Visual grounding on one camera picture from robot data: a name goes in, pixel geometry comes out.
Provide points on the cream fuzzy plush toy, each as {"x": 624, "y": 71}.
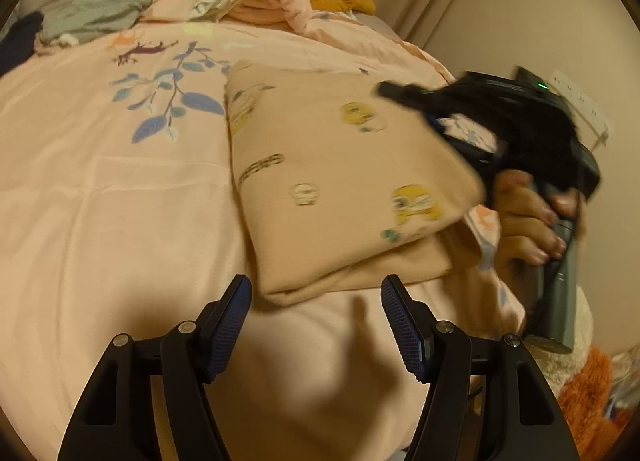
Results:
{"x": 565, "y": 366}

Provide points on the person's right hand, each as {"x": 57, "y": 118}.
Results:
{"x": 520, "y": 221}

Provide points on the pink folded clothes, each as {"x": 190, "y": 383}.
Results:
{"x": 265, "y": 11}

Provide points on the grey-green clothes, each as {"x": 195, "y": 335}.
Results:
{"x": 95, "y": 11}

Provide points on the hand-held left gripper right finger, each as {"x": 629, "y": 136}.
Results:
{"x": 402, "y": 326}

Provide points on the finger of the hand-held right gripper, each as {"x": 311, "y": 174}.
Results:
{"x": 410, "y": 93}
{"x": 475, "y": 153}

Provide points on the grey bed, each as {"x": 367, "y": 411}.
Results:
{"x": 375, "y": 23}

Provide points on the pink printed baby shirt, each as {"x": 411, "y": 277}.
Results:
{"x": 325, "y": 166}

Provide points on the pink printed blanket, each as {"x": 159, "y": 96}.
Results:
{"x": 100, "y": 191}

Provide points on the orange plush toy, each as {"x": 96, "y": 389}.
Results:
{"x": 590, "y": 391}

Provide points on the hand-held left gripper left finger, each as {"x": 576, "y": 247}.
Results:
{"x": 227, "y": 326}

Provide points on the white wall socket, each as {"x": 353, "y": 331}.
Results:
{"x": 590, "y": 111}

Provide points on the navy clothing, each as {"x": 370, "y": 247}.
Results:
{"x": 22, "y": 31}

